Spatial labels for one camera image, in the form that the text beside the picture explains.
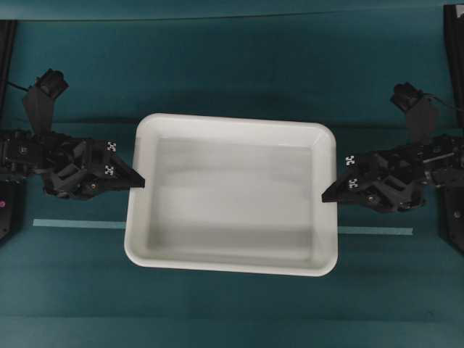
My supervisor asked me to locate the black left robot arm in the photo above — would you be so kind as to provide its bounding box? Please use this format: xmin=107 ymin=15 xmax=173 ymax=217
xmin=1 ymin=130 xmax=145 ymax=200

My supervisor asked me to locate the light blue tape strip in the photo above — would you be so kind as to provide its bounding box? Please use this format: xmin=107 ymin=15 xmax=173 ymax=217
xmin=33 ymin=218 xmax=413 ymax=236

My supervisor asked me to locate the black frame rail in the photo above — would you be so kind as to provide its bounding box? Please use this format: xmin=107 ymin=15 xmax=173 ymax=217
xmin=0 ymin=20 xmax=17 ymax=109
xmin=443 ymin=3 xmax=463 ymax=128

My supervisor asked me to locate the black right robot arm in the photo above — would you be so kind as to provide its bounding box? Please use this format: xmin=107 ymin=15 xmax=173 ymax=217
xmin=322 ymin=135 xmax=463 ymax=213

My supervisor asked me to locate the black left frame rail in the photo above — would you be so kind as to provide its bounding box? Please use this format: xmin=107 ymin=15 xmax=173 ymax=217
xmin=0 ymin=20 xmax=17 ymax=109

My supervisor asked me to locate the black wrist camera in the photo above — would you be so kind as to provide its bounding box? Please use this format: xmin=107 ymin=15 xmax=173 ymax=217
xmin=22 ymin=69 xmax=69 ymax=134
xmin=390 ymin=82 xmax=439 ymax=144

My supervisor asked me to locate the black right frame rail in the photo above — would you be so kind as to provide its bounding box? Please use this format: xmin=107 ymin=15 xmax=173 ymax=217
xmin=443 ymin=3 xmax=463 ymax=128

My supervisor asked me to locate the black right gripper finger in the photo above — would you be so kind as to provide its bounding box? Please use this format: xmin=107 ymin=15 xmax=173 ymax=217
xmin=321 ymin=178 xmax=354 ymax=203

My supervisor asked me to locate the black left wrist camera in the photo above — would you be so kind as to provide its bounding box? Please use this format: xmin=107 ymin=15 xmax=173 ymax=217
xmin=22 ymin=69 xmax=69 ymax=134

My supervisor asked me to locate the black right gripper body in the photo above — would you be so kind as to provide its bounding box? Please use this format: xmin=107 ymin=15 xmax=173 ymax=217
xmin=344 ymin=146 xmax=426 ymax=213

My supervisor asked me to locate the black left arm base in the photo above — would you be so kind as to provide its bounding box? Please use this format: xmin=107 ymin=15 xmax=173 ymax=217
xmin=1 ymin=182 xmax=26 ymax=246

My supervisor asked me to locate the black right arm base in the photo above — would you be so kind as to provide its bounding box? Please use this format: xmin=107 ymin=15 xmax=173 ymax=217
xmin=439 ymin=187 xmax=463 ymax=254

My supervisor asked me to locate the black right camera cable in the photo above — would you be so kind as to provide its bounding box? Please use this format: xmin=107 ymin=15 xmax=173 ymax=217
xmin=420 ymin=93 xmax=464 ymax=112

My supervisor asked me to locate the white plastic tray case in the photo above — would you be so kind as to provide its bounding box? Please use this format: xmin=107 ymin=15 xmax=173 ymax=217
xmin=124 ymin=113 xmax=339 ymax=277

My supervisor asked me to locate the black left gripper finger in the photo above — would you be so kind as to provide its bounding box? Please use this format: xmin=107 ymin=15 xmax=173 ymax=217
xmin=110 ymin=154 xmax=145 ymax=189

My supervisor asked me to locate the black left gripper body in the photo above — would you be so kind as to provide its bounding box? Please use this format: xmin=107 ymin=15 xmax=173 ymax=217
xmin=41 ymin=138 xmax=117 ymax=199

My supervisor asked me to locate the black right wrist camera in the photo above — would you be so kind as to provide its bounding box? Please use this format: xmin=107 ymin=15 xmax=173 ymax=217
xmin=390 ymin=82 xmax=439 ymax=144

